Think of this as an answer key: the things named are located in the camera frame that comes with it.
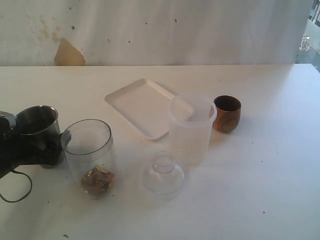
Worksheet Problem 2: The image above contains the clear shaker body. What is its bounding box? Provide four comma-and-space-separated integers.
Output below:
63, 118, 116, 199

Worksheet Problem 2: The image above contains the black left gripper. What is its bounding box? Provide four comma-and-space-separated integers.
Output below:
0, 111, 72, 177

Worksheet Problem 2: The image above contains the brown wooden cup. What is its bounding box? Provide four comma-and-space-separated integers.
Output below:
213, 95, 242, 133

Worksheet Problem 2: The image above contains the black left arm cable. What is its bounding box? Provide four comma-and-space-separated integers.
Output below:
0, 166, 33, 204

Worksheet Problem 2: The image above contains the frosted plastic container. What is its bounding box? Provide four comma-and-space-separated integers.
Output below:
168, 93, 217, 167

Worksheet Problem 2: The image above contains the clear shaker lid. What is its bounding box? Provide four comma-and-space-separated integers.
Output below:
142, 151, 185, 200

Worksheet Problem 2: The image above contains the white plastic tray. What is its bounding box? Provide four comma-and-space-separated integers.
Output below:
104, 79, 175, 141

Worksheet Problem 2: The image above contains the stainless steel cup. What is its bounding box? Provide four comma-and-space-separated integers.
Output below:
15, 105, 62, 169

